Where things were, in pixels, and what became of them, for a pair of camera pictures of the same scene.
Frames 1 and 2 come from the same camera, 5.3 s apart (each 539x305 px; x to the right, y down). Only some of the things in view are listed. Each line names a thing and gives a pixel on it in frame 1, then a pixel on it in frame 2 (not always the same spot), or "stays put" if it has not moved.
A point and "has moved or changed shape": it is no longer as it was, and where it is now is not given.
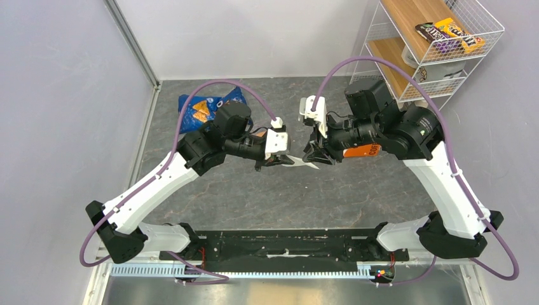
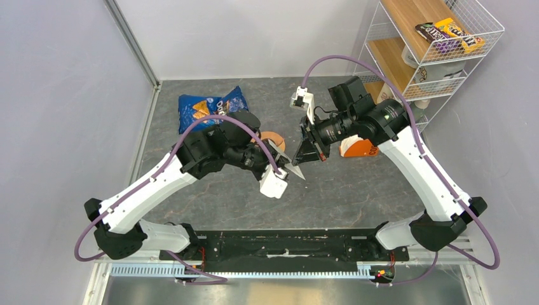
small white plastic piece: x=299 y=162 has moved or changed shape
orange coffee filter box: x=366 y=150 stays put
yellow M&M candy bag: x=470 y=42 stays put
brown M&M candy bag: x=444 y=43 stays put
